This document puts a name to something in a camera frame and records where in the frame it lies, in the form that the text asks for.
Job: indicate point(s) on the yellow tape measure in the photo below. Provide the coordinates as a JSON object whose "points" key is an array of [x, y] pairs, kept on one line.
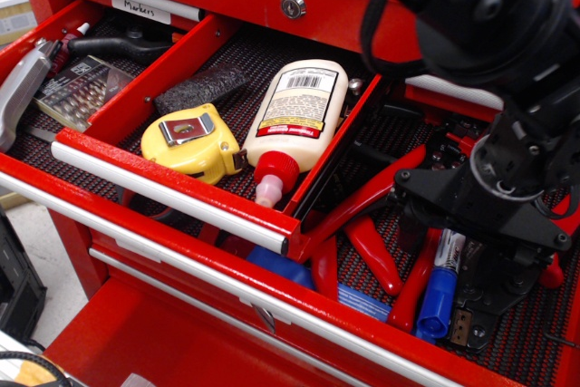
{"points": [[195, 142]]}

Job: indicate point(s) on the small red threadlocker bottle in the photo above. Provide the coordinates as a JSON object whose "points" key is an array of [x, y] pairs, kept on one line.
{"points": [[63, 55]]}

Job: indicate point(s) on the blue plastic tool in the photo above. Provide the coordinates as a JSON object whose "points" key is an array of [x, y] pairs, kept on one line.
{"points": [[340, 274]]}

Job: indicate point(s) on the drill bit set case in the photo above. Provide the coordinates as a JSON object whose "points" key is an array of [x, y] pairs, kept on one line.
{"points": [[77, 92]]}

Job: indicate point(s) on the silver round drawer lock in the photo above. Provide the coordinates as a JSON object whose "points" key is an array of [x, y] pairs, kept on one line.
{"points": [[293, 9]]}

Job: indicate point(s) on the small red open drawer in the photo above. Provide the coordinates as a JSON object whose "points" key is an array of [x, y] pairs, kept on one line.
{"points": [[236, 126]]}

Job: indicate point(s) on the red handled wire stripper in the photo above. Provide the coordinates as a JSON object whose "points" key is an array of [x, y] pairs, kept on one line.
{"points": [[352, 217]]}

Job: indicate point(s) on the silver utility knife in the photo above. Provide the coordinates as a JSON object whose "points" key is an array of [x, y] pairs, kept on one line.
{"points": [[20, 86]]}

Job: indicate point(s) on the black handled pliers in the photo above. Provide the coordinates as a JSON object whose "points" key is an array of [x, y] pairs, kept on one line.
{"points": [[140, 43]]}

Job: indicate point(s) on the white markers label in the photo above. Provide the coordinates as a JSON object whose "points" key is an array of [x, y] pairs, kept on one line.
{"points": [[142, 10]]}

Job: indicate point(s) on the blue white marker pen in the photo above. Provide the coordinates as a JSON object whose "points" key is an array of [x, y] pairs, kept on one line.
{"points": [[434, 318]]}

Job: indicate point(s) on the black box on floor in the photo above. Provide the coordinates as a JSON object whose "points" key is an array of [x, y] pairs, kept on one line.
{"points": [[22, 291]]}

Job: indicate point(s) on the black textured sanding block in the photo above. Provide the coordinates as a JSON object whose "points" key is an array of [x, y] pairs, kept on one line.
{"points": [[209, 86]]}

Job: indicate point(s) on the white glue bottle red cap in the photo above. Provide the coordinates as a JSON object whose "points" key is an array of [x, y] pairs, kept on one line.
{"points": [[294, 125]]}

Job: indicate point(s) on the black hex key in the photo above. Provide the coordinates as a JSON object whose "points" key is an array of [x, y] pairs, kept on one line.
{"points": [[560, 340]]}

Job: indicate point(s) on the wide red open drawer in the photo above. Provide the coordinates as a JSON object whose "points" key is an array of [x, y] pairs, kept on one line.
{"points": [[180, 305]]}

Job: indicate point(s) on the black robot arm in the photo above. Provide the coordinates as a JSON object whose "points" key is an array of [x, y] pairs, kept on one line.
{"points": [[527, 53]]}

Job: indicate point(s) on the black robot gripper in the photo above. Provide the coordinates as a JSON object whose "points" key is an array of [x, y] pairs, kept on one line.
{"points": [[495, 197]]}

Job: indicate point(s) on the red handled crimping tool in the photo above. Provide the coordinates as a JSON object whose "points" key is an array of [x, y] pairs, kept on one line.
{"points": [[476, 313]]}

